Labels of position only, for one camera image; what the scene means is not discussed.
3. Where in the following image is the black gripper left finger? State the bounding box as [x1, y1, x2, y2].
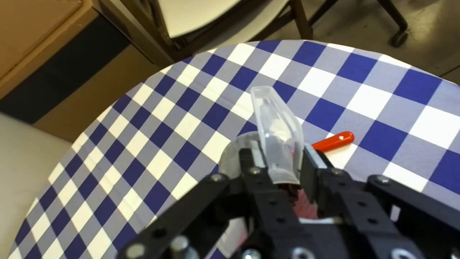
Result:
[237, 146, 300, 250]

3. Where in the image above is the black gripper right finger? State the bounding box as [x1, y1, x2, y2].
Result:
[300, 143, 399, 241]

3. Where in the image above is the blue white checked tablecloth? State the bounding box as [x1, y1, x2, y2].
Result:
[5, 38, 460, 259]

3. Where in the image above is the black caster chair base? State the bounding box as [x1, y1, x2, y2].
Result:
[306, 0, 409, 47]

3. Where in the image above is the wooden chair white seat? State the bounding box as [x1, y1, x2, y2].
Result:
[101, 0, 314, 61]

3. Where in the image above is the light wooden cabinet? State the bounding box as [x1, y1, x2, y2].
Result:
[0, 0, 163, 142]

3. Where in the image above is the metal spoon orange handle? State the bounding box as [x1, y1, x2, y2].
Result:
[310, 129, 356, 153]

